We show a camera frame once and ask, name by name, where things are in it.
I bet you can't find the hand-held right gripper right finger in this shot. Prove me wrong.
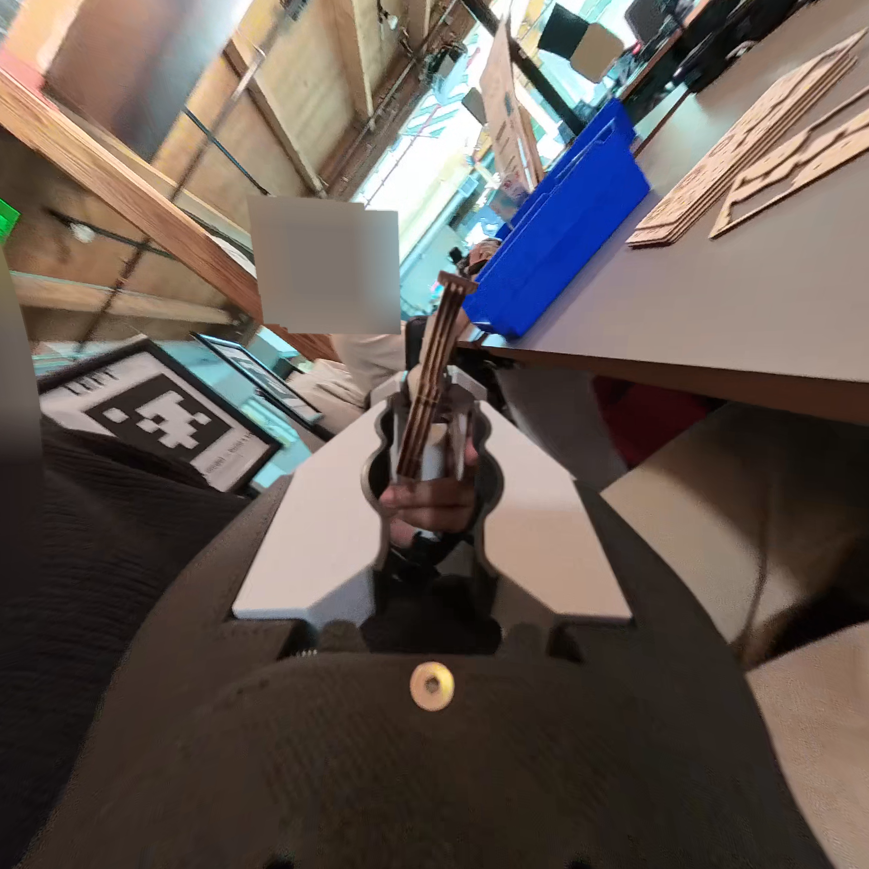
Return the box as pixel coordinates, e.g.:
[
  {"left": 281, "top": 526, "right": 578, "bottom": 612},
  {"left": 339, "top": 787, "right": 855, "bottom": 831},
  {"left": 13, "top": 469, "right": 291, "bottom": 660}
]
[{"left": 467, "top": 399, "right": 635, "bottom": 624}]

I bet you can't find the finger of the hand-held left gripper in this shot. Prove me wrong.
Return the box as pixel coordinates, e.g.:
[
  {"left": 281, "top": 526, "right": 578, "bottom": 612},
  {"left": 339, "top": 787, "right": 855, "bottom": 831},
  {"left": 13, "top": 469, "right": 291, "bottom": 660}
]
[{"left": 421, "top": 365, "right": 491, "bottom": 480}]

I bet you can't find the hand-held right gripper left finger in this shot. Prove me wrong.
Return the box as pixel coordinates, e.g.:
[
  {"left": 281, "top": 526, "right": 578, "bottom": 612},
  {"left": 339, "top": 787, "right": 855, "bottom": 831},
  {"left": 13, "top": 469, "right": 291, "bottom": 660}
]
[{"left": 233, "top": 397, "right": 408, "bottom": 624}]

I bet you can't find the wooden puzzle piece assembly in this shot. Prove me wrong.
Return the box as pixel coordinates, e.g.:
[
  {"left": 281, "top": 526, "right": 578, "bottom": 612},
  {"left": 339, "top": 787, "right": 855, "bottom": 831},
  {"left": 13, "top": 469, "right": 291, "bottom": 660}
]
[{"left": 394, "top": 270, "right": 477, "bottom": 479}]

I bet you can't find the person's left forearm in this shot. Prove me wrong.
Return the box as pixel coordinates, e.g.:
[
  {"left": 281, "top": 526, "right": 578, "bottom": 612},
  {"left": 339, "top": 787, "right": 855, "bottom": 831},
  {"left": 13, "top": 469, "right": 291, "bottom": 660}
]
[{"left": 0, "top": 417, "right": 272, "bottom": 869}]

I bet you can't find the person's left hand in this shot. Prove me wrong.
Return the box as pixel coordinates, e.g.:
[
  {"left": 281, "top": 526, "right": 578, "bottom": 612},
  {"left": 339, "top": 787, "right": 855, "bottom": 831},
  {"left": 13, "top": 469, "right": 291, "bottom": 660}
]
[{"left": 379, "top": 441, "right": 484, "bottom": 551}]

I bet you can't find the small framed poster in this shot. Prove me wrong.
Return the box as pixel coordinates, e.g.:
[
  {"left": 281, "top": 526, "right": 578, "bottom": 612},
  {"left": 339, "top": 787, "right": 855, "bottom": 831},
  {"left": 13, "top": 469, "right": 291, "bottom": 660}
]
[{"left": 192, "top": 331, "right": 335, "bottom": 442}]

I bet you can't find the large framed tag poster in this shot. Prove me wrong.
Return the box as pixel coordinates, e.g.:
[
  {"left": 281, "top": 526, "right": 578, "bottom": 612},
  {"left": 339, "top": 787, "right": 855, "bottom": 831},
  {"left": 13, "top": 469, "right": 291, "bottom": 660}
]
[{"left": 37, "top": 338, "right": 282, "bottom": 494}]

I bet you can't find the small blue plastic bin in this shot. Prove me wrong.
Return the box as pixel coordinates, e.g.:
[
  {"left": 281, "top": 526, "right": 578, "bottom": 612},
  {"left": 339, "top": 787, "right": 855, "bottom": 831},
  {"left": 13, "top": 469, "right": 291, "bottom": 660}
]
[{"left": 462, "top": 159, "right": 651, "bottom": 340}]

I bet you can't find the upright cardboard board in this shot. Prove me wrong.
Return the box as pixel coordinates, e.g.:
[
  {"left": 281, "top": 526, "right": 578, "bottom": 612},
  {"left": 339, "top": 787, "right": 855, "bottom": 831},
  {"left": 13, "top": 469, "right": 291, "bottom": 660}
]
[{"left": 478, "top": 17, "right": 547, "bottom": 191}]

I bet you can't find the large blue plastic bin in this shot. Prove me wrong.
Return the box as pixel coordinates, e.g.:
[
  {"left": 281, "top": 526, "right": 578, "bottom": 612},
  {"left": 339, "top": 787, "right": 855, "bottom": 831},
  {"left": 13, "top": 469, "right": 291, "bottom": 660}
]
[{"left": 506, "top": 97, "right": 637, "bottom": 225}]

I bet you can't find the stack of wooden puzzle sheets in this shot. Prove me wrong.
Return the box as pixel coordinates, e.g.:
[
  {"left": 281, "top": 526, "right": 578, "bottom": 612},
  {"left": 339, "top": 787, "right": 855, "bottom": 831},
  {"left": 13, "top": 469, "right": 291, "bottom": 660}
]
[{"left": 626, "top": 30, "right": 869, "bottom": 247}]

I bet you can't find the cut-out wooden puzzle sheet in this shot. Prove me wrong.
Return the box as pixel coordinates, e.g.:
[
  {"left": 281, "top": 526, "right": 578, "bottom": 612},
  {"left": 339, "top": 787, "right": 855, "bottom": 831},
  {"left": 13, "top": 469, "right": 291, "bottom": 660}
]
[{"left": 708, "top": 109, "right": 869, "bottom": 240}]

